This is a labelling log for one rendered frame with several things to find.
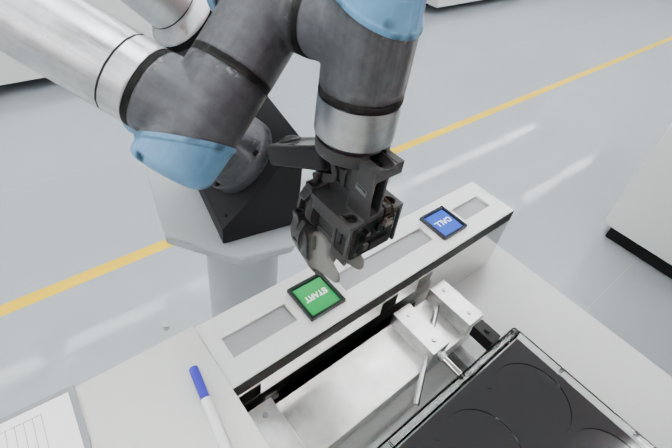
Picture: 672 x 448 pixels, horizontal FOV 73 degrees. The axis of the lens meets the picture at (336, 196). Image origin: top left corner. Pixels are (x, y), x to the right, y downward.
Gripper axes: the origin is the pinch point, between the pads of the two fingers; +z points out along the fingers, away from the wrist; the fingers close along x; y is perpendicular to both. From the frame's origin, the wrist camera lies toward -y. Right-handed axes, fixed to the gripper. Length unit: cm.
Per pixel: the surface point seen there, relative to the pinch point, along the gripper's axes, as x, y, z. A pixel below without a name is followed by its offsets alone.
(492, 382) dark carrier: 14.2, 21.4, 12.4
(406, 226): 20.2, -2.3, 6.3
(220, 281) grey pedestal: 1.8, -31.7, 38.1
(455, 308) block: 18.7, 11.0, 11.6
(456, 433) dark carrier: 5.1, 22.6, 12.5
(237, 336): -11.3, -0.5, 6.7
